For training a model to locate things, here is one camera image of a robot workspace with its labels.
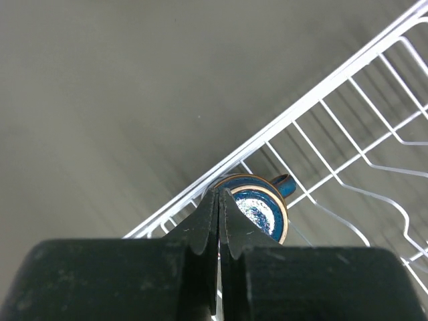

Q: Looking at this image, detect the white wire dish rack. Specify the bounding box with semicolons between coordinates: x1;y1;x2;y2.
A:
128;1;427;308

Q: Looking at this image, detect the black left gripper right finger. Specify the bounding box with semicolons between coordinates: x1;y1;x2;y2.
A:
218;190;426;320

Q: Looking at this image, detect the dark blue ceramic mug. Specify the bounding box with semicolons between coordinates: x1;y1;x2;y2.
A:
210;173;297;244

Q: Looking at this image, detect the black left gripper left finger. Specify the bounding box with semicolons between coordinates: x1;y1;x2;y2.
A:
1;190;219;320

